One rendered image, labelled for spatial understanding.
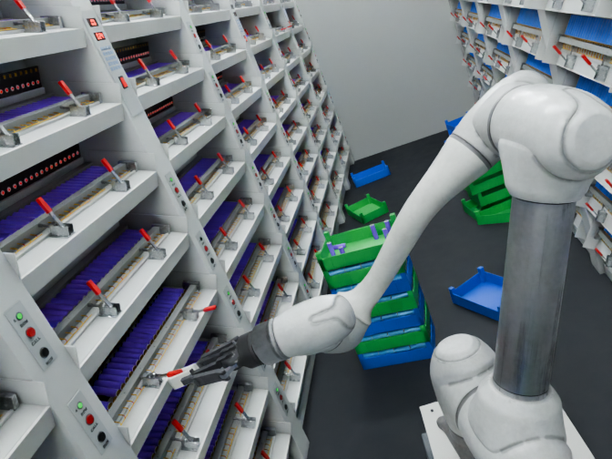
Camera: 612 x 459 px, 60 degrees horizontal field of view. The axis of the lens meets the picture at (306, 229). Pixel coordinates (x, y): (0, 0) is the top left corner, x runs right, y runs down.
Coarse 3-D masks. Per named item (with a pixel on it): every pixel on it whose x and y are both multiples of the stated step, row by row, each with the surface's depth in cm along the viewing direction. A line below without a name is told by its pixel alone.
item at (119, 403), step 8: (192, 288) 154; (184, 296) 150; (192, 296) 153; (184, 304) 147; (176, 312) 143; (168, 320) 139; (176, 320) 141; (184, 320) 142; (168, 328) 136; (160, 336) 133; (152, 344) 130; (160, 344) 131; (168, 344) 132; (152, 352) 127; (144, 360) 124; (152, 360) 127; (136, 368) 122; (144, 368) 122; (136, 376) 119; (128, 384) 117; (136, 384) 118; (120, 392) 114; (128, 392) 115; (120, 400) 112; (136, 400) 114; (112, 408) 110; (120, 408) 111; (112, 416) 108; (120, 424) 108
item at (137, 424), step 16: (176, 272) 158; (160, 288) 159; (208, 288) 158; (192, 304) 151; (208, 304) 151; (208, 320) 151; (176, 336) 137; (192, 336) 138; (176, 352) 131; (160, 368) 125; (176, 368) 127; (112, 400) 116; (144, 400) 116; (160, 400) 118; (128, 416) 111; (144, 416) 111; (128, 432) 107; (144, 432) 110
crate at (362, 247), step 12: (360, 228) 211; (336, 240) 216; (348, 240) 215; (360, 240) 213; (372, 240) 208; (384, 240) 204; (324, 252) 208; (336, 252) 212; (348, 252) 195; (360, 252) 194; (372, 252) 193; (324, 264) 199; (336, 264) 198; (348, 264) 197
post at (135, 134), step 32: (0, 0) 132; (32, 0) 131; (64, 0) 130; (32, 64) 137; (64, 64) 136; (96, 64) 135; (128, 128) 141; (160, 160) 149; (160, 192) 148; (192, 224) 156; (192, 256) 155; (224, 288) 163; (224, 320) 163; (288, 416) 181
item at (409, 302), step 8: (416, 280) 212; (416, 288) 208; (408, 296) 198; (416, 296) 203; (376, 304) 202; (384, 304) 202; (392, 304) 201; (400, 304) 200; (408, 304) 199; (416, 304) 199; (376, 312) 204; (384, 312) 203; (392, 312) 203
